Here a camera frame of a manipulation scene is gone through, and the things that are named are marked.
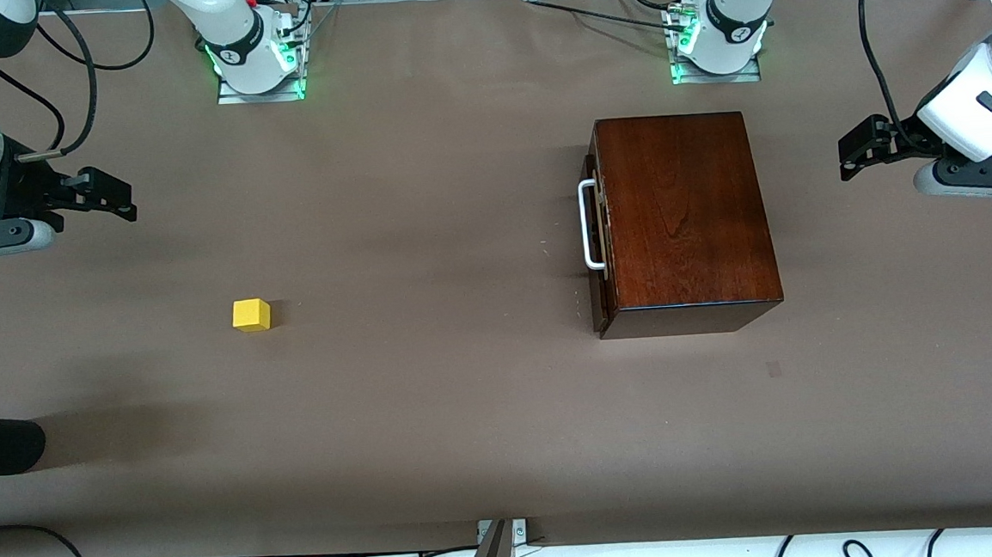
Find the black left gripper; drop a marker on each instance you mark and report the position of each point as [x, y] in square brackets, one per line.
[899, 135]

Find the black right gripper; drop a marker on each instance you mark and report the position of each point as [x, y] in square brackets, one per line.
[28, 182]

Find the yellow cube block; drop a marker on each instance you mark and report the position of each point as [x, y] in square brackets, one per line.
[251, 315]

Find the wooden drawer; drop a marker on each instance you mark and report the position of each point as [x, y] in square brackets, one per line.
[598, 298]

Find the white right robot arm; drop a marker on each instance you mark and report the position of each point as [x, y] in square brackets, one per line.
[225, 6]

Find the dark wooden drawer box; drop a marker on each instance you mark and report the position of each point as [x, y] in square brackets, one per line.
[690, 215]

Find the large table cover mat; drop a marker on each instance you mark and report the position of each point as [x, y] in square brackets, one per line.
[384, 423]

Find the silver table bracket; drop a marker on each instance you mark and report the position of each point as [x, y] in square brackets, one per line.
[520, 531]

